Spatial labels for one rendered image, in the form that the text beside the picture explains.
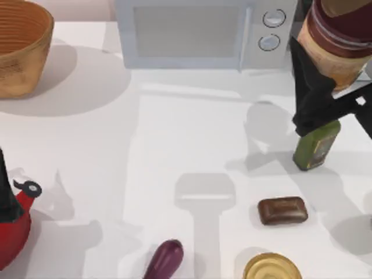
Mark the maroon and tan can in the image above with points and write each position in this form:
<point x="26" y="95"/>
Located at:
<point x="328" y="55"/>

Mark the pale microwave oven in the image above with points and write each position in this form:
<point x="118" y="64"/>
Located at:
<point x="270" y="62"/>

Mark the woven wooden basket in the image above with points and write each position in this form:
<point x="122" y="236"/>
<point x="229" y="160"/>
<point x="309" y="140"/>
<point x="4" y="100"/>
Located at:
<point x="20" y="58"/>

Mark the green bottle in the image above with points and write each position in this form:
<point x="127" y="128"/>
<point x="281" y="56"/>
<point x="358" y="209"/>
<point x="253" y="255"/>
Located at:
<point x="314" y="148"/>

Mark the purple eggplant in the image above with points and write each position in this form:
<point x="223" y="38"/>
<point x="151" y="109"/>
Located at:
<point x="165" y="258"/>

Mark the round microwave knob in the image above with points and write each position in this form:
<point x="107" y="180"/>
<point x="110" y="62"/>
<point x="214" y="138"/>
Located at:
<point x="269" y="42"/>
<point x="274" y="18"/>

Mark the brown bread loaf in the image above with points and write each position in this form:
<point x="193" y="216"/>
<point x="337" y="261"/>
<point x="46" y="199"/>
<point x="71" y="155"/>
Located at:
<point x="282" y="210"/>

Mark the microwave oven door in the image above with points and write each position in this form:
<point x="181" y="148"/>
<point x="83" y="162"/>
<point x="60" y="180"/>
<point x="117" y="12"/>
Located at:
<point x="186" y="32"/>

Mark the gold tin can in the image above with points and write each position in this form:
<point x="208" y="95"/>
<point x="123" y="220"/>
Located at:
<point x="273" y="267"/>

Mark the red kettle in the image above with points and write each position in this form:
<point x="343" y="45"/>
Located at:
<point x="14" y="232"/>

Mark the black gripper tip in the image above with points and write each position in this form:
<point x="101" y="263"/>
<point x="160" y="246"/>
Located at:
<point x="5" y="186"/>

